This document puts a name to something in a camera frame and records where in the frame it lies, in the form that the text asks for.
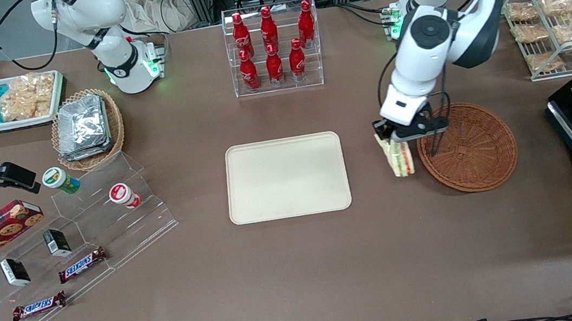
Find triangle sandwich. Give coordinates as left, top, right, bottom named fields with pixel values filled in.
left=375, top=130, right=417, bottom=180

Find round brown wicker basket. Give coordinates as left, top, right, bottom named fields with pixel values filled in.
left=412, top=96, right=523, bottom=199

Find beige plastic tray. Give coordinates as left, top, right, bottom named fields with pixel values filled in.
left=221, top=129, right=354, bottom=226

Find oval brown wicker basket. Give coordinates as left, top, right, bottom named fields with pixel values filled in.
left=47, top=85, right=129, bottom=174

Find green snack cup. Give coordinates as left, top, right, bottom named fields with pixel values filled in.
left=41, top=164, right=82, bottom=198

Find silver foil pack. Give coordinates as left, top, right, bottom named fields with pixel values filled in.
left=55, top=92, right=111, bottom=154
left=57, top=133, right=117, bottom=163

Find small black box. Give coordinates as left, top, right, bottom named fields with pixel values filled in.
left=42, top=226, right=73, bottom=260
left=0, top=256, right=32, bottom=289

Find clear bag of crackers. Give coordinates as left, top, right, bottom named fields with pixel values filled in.
left=0, top=71, right=60, bottom=123

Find red strawberry snack cup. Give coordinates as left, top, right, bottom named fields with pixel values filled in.
left=107, top=181, right=143, bottom=211

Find clear acrylic step stand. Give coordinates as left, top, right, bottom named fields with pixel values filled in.
left=0, top=145, right=191, bottom=321

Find brown Snickers bar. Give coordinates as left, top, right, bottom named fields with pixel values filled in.
left=10, top=290, right=69, bottom=321
left=56, top=246, right=111, bottom=284

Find red cola bottle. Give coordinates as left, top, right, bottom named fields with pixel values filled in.
left=295, top=0, right=318, bottom=49
left=230, top=11, right=255, bottom=61
left=287, top=37, right=308, bottom=83
left=238, top=48, right=261, bottom=93
left=264, top=42, right=286, bottom=87
left=258, top=5, right=281, bottom=55

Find clear acrylic bottle rack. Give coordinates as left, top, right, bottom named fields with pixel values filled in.
left=220, top=0, right=327, bottom=99

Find beige cloth bag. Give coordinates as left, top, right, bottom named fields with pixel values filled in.
left=122, top=0, right=194, bottom=39

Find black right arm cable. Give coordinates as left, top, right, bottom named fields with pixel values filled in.
left=0, top=0, right=63, bottom=75

